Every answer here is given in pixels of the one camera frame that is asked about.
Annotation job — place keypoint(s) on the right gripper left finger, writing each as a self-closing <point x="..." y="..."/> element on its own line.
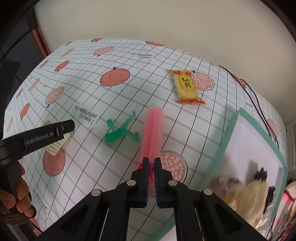
<point x="139" y="191"/>

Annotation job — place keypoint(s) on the pink double hair roller clip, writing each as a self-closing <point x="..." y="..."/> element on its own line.
<point x="151" y="142"/>

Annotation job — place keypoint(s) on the green plastic toy figure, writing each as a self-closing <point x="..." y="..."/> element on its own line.
<point x="117" y="133"/>

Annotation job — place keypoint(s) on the pink white crochet mat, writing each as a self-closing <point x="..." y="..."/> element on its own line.
<point x="283" y="216"/>

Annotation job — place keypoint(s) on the black toy car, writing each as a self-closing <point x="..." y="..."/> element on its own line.
<point x="270" y="195"/>

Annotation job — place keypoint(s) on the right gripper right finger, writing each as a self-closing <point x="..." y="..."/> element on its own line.
<point x="161" y="182"/>

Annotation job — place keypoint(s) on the black claw hair clip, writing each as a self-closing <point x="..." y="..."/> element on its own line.
<point x="261" y="175"/>

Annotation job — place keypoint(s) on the colourful small toy block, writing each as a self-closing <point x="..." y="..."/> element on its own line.
<point x="226" y="182"/>

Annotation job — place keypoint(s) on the cream claw hair clip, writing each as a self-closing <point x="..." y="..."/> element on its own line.
<point x="54" y="148"/>

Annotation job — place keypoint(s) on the yellow orange snack packet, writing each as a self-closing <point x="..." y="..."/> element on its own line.
<point x="186" y="89"/>

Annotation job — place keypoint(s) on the person's left hand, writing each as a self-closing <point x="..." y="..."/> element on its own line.
<point x="21" y="210"/>

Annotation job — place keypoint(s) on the mint green shallow box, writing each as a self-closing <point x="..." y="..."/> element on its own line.
<point x="202" y="214"/>

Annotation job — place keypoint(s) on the grid pomegranate print tablecloth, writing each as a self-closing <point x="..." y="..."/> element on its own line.
<point x="91" y="81"/>

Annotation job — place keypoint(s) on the bag of cotton swabs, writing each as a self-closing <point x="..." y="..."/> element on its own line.
<point x="248" y="201"/>

